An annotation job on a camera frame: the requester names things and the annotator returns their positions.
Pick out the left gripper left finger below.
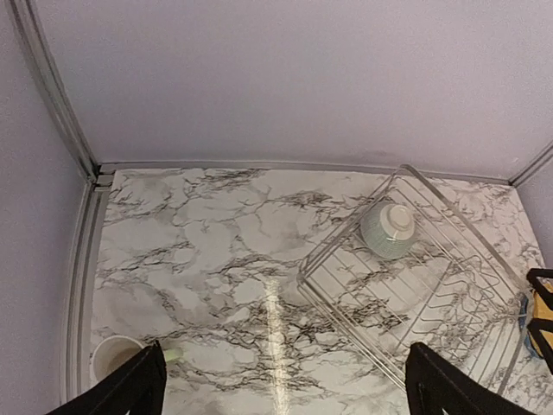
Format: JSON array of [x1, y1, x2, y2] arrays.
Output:
[[48, 341, 167, 415]]

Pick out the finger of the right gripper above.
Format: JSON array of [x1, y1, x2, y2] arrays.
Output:
[[527, 318, 552, 359], [526, 268, 553, 303]]

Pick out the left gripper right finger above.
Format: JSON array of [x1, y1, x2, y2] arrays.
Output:
[[405, 342, 531, 415]]

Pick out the yellow plate back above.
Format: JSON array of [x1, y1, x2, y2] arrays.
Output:
[[531, 280, 553, 358]]

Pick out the blue dotted plate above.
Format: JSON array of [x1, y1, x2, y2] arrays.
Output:
[[518, 296, 543, 360]]

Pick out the green mug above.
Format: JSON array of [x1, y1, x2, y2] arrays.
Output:
[[89, 335, 185, 384]]

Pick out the white ribbed bowl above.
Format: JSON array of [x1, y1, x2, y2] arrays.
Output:
[[359, 201, 416, 260]]

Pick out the right aluminium post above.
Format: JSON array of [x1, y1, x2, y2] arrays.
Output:
[[510, 144, 552, 188]]

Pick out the aluminium post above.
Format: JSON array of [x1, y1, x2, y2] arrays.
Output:
[[8, 0, 113, 187], [510, 144, 552, 188]]

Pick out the wire dish rack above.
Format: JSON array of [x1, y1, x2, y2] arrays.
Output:
[[297, 164, 525, 394]]

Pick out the left aluminium post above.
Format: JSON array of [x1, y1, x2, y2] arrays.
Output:
[[8, 0, 113, 187]]

